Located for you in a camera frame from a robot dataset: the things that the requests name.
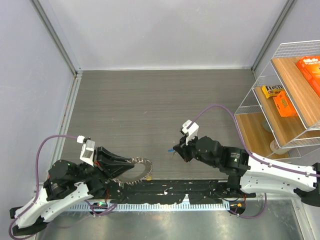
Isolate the round steel keyring disc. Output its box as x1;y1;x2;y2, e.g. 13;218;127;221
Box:
113;157;153;186

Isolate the yellow M&M's bag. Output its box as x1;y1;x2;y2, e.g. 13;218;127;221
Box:
261;84;284;99

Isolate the orange Reese's box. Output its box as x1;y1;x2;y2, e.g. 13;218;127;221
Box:
273;90;298;117

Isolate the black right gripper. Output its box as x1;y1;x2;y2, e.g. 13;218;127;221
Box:
173;131;219;168

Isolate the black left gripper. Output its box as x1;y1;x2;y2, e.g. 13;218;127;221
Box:
71;145;135;183

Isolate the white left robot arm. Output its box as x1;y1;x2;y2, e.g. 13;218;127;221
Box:
9;145;137;240

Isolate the white slotted cable duct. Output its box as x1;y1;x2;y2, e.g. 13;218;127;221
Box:
61;201;231;211

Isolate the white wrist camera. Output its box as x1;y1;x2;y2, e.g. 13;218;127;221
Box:
180;119;199;146
76;135;95;166

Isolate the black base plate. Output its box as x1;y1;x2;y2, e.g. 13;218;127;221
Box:
93;179;256;205

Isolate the white wire shelf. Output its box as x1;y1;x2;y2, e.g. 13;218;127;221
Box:
235;40;320;161

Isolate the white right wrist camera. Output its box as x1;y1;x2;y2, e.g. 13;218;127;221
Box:
180;119;199;146

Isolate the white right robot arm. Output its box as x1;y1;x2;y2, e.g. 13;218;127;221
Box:
173;136;320;207

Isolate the orange Gillette box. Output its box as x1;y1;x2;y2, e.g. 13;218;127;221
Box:
296;56;320;96

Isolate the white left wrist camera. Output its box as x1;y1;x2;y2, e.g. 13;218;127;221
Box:
76;135;95;166

